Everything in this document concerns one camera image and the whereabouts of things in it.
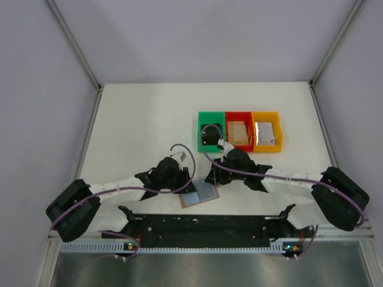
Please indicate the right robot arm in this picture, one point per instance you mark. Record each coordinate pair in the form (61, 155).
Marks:
(333, 197)

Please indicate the yellow plastic bin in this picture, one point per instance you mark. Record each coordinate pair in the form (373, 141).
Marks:
(272, 117)

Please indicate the brown leather card holder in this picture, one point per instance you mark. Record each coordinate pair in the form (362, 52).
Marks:
(205, 192)

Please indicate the black cards stack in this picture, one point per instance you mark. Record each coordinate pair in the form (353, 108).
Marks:
(212, 134)

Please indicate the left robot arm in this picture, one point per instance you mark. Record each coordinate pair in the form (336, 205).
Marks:
(88, 208)

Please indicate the grey cable duct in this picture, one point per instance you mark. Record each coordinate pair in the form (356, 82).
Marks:
(127, 248)

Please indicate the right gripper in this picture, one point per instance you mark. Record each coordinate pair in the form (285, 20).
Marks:
(216, 176)

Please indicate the silver cards stack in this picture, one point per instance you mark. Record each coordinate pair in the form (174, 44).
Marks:
(265, 134)

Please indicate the aluminium frame profile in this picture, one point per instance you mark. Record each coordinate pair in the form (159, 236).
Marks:
(73, 43)

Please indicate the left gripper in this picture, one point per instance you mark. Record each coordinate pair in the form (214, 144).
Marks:
(185, 177)

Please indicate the green plastic bin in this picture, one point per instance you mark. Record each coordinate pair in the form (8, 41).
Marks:
(211, 124)

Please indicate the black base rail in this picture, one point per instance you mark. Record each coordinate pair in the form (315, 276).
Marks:
(208, 231)

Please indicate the gold cards stack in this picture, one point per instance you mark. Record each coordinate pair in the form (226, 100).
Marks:
(237, 133)

